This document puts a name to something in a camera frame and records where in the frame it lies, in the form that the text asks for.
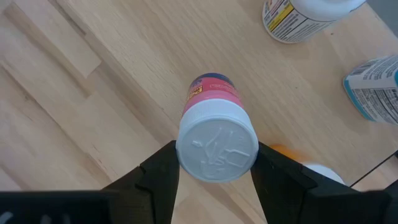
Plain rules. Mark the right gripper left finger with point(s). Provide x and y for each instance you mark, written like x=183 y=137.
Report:
x=149 y=193

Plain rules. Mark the red bottle white cap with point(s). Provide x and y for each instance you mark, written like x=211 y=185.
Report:
x=217 y=143

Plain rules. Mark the wooden shelf black metal legs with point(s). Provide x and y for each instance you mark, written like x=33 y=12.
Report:
x=248 y=62

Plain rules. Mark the orange pill vial white cap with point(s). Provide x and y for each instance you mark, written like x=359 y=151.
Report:
x=323 y=171

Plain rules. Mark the white bottle teal-edged label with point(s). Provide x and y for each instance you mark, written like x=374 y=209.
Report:
x=376 y=90

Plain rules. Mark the white aspirin bottle green label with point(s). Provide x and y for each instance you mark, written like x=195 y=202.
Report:
x=311 y=12

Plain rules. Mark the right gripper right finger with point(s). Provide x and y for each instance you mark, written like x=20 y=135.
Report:
x=280 y=186

